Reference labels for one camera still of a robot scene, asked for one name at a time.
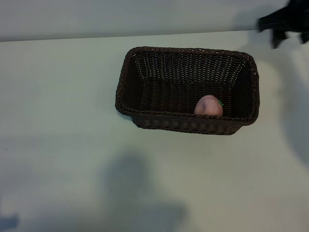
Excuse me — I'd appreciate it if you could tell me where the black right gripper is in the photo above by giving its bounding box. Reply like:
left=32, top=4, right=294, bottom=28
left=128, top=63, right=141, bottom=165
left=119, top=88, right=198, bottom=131
left=257, top=7, right=309, bottom=50

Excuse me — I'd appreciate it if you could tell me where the pink peach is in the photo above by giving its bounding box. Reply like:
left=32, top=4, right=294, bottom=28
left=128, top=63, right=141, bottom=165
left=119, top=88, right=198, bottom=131
left=194, top=95, right=225, bottom=116

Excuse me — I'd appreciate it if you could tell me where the dark brown wicker basket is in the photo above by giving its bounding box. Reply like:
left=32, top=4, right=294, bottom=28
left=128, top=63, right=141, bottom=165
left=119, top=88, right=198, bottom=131
left=114, top=46, right=261, bottom=135

